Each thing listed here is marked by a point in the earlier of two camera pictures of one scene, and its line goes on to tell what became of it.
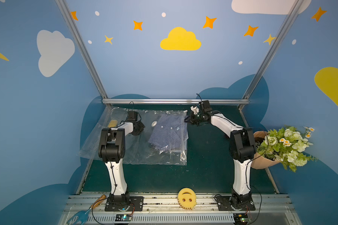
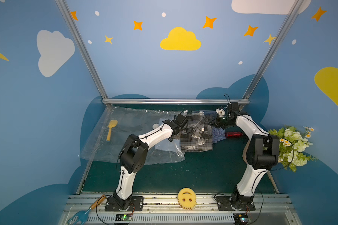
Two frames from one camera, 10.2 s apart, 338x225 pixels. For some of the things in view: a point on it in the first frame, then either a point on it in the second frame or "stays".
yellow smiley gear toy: [187, 198] stays
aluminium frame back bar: [174, 101] stays
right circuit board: [241, 219] stays
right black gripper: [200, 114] to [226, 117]
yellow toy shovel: [112, 123] stays
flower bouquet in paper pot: [283, 146] stays
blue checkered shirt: [170, 132] to [218, 134]
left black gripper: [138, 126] to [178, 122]
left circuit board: [123, 217] stays
